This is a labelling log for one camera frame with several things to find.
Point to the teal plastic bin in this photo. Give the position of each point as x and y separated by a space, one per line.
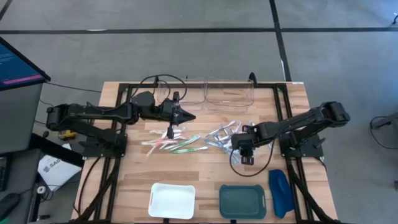
242 202

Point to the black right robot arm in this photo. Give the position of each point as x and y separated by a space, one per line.
298 121

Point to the blue cloth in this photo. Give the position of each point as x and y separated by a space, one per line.
281 193

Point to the white round adapter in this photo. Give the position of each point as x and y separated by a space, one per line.
41 189

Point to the grey desk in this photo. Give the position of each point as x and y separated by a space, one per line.
18 118

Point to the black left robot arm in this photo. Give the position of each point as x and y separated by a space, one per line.
93 112

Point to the clear plastic bin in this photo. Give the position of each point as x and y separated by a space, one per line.
196 93
230 93

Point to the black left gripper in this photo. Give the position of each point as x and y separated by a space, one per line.
169 112

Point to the yellow tool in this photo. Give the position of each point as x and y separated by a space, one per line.
66 135

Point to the black aluminium frame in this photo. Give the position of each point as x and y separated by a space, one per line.
281 99

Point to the grey stand base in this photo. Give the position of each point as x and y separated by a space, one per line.
388 119

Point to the black computer mouse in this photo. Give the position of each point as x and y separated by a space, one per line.
9 203

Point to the white plastic bin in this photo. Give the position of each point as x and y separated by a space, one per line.
171 200

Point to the white paper sheet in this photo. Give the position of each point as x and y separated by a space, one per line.
59 174

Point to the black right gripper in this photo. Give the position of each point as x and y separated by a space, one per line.
245 140

